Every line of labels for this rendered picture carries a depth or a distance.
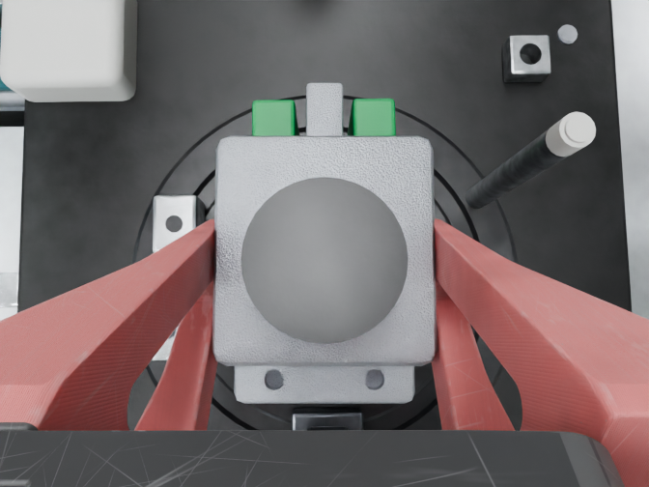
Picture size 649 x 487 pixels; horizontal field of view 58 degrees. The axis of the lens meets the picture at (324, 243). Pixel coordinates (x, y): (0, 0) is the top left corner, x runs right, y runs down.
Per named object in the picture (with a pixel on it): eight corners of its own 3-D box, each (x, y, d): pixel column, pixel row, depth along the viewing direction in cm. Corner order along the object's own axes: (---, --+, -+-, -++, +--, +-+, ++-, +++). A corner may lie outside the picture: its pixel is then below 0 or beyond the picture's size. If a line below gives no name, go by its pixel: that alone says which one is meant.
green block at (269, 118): (301, 178, 21) (295, 140, 16) (268, 179, 21) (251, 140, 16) (300, 145, 21) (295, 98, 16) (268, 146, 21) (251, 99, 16)
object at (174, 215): (205, 256, 21) (196, 253, 19) (163, 257, 21) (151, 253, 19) (206, 201, 21) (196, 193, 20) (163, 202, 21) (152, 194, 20)
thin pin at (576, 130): (488, 208, 21) (599, 146, 13) (465, 209, 21) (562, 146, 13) (487, 186, 21) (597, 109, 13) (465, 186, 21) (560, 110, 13)
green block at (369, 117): (379, 177, 21) (396, 138, 16) (345, 177, 21) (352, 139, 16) (378, 144, 21) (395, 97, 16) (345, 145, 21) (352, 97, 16)
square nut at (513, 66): (542, 83, 24) (551, 73, 23) (502, 83, 24) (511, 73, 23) (540, 44, 24) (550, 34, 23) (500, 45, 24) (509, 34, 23)
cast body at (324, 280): (400, 387, 17) (453, 444, 10) (248, 386, 17) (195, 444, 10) (396, 106, 18) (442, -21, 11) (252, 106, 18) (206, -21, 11)
